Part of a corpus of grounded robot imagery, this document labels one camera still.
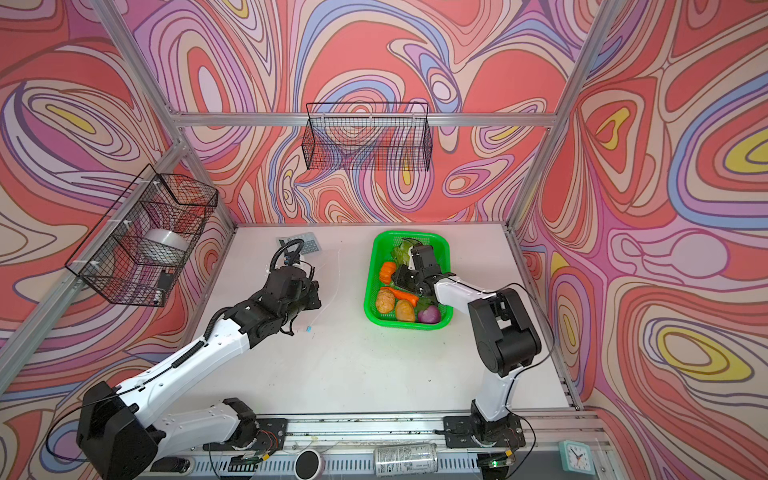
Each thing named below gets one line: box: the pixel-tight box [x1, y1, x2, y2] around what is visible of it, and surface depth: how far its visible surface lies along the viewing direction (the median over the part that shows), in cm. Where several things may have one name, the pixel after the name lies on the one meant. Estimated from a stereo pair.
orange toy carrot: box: [380, 287, 420, 308], surface depth 95 cm
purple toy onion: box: [418, 305, 440, 324], surface depth 90 cm
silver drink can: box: [374, 443, 439, 477], surface depth 67 cm
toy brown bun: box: [395, 300, 415, 323], surface depth 92 cm
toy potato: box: [376, 289, 395, 314], surface depth 95 cm
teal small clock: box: [559, 440, 596, 475], surface depth 70 cm
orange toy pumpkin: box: [380, 261, 396, 284], surface depth 100 cm
